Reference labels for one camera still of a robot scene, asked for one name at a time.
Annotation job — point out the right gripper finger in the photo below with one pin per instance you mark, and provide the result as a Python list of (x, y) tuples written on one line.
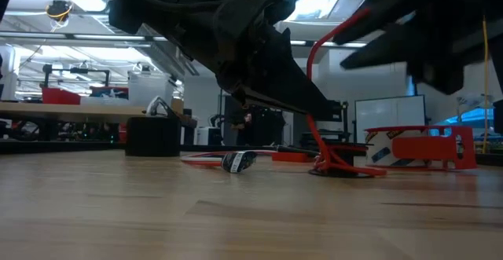
[(389, 50), (385, 12)]

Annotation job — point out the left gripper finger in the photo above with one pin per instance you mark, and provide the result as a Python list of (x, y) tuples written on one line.
[(275, 67), (283, 108)]

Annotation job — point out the printed tape roll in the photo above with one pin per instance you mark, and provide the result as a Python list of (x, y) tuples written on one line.
[(377, 150)]

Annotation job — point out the red tape dispenser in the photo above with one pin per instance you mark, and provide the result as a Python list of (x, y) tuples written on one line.
[(424, 148)]

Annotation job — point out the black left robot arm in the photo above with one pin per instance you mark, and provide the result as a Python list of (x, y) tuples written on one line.
[(137, 12)]

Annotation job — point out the person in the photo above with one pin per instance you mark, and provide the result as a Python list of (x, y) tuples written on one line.
[(255, 126)]

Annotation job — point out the black shelving unit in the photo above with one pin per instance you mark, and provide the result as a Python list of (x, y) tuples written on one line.
[(314, 136)]

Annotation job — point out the whiteboard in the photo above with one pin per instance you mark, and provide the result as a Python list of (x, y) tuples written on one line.
[(389, 114)]

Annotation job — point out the white box device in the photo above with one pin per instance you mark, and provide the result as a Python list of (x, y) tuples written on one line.
[(204, 136)]

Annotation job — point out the small brown box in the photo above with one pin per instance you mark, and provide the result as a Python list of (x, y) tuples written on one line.
[(177, 105)]

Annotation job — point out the clear plastic storage box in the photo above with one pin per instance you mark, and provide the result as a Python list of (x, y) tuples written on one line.
[(151, 89)]

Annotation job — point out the red plastic bin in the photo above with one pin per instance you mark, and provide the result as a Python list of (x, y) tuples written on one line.
[(61, 96)]

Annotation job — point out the black gantry frame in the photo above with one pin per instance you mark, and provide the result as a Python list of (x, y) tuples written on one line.
[(78, 70)]

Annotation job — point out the rolling metal frame workbench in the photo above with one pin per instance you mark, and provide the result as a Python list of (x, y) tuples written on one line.
[(59, 112)]

